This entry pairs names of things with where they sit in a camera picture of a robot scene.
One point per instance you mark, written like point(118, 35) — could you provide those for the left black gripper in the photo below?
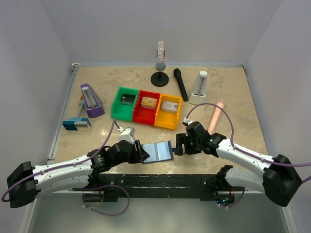
point(140, 155)

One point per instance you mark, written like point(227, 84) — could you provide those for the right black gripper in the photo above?
point(182, 138)

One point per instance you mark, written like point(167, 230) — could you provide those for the blue leather card holder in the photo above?
point(158, 152)

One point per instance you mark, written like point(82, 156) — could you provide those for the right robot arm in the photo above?
point(276, 177)

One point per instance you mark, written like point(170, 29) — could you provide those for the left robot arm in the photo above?
point(27, 181)

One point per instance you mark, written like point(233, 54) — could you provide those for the silver card stack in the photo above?
point(170, 107)

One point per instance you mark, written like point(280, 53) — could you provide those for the orange card stack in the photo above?
point(148, 102)

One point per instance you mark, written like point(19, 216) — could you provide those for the black card stack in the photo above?
point(128, 99)

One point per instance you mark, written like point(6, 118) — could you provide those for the yellow plastic bin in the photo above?
point(164, 119)

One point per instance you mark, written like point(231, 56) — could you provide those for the red plastic bin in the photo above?
point(144, 115)

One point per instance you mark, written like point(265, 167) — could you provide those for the pink microphone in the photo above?
point(215, 117)

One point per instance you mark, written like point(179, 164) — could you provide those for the white metronome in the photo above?
point(198, 91)

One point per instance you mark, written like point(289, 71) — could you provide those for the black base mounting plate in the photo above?
point(164, 186)

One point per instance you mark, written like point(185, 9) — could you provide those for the green plastic bin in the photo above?
point(120, 111)

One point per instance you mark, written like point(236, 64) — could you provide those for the black round microphone stand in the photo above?
point(159, 79)

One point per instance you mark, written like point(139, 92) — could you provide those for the black microphone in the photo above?
point(178, 75)

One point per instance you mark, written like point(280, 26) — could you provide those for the purple metronome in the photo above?
point(93, 104)

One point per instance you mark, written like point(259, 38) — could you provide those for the blue grey block toy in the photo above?
point(77, 123)

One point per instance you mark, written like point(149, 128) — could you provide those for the glitter microphone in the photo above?
point(160, 55)

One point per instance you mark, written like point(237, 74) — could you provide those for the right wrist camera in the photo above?
point(187, 121)

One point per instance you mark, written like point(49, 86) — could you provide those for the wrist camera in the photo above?
point(187, 121)
point(128, 135)

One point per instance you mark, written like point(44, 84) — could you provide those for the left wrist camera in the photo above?
point(128, 135)

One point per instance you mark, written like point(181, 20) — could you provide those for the aluminium frame rail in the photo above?
point(52, 154)

